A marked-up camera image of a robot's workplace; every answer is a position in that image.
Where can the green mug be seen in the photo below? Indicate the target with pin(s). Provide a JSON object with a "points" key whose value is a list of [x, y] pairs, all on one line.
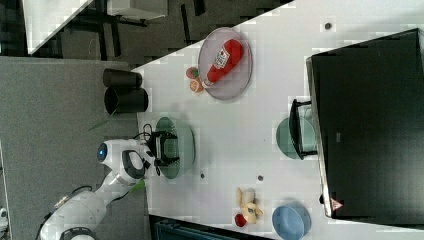
{"points": [[285, 143]]}

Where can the blue bowl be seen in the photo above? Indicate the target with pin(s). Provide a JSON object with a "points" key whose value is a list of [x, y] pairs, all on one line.
{"points": [[291, 222]]}

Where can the grey round plate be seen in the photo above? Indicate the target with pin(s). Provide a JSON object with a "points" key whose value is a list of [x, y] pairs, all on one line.
{"points": [[236, 81]]}

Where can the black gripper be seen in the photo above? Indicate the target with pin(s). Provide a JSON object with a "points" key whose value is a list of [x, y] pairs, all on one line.
{"points": [[154, 143]]}

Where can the red ketchup bottle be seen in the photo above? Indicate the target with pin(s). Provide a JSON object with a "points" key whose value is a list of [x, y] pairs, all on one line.
{"points": [[226, 59]]}

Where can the green plastic object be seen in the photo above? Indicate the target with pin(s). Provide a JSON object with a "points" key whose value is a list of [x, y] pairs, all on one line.
{"points": [[138, 186]]}

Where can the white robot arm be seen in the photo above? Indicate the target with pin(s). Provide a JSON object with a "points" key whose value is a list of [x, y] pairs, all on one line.
{"points": [[78, 215]]}

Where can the toy orange slice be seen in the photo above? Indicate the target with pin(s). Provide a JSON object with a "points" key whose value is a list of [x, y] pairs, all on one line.
{"points": [[195, 86]]}

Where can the black cylinder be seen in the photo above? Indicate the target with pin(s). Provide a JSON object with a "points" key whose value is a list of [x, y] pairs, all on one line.
{"points": [[125, 100], [119, 78]]}

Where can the small red toy fruit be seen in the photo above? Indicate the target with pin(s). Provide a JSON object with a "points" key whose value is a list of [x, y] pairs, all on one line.
{"points": [[240, 220]]}

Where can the black cylinder lower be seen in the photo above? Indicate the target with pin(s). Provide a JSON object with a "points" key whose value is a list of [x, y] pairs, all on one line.
{"points": [[125, 100]]}

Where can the mint green oval strainer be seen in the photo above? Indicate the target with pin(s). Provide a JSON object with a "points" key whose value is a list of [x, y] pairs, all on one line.
{"points": [[183, 147]]}

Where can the black toaster oven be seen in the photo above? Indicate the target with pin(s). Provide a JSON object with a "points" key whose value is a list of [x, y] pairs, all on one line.
{"points": [[367, 107]]}

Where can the toy strawberry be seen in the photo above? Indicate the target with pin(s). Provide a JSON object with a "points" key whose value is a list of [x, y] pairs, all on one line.
{"points": [[192, 73]]}

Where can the black cylinder upper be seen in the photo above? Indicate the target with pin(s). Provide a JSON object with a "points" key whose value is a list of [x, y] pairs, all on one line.
{"points": [[119, 78]]}

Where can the white background table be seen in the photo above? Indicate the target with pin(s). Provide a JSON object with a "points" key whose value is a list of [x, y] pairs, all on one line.
{"points": [[44, 18]]}

